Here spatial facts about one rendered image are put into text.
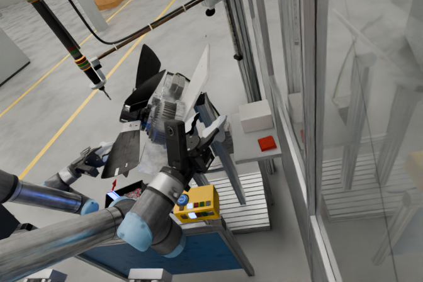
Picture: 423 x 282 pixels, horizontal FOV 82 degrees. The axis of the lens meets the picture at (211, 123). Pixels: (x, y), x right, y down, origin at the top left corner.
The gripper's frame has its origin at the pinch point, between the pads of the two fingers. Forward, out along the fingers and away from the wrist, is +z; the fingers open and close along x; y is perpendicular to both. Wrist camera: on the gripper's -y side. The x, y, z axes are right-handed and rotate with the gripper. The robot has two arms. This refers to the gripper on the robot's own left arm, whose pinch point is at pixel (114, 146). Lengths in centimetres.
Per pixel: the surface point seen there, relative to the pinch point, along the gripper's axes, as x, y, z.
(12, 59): 20, 662, -109
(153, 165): 19.6, -3.7, 8.6
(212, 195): 16, -46, 19
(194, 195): 15.0, -40.4, 14.5
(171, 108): 1.2, 0.3, 32.0
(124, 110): -7.9, 8.6, 13.6
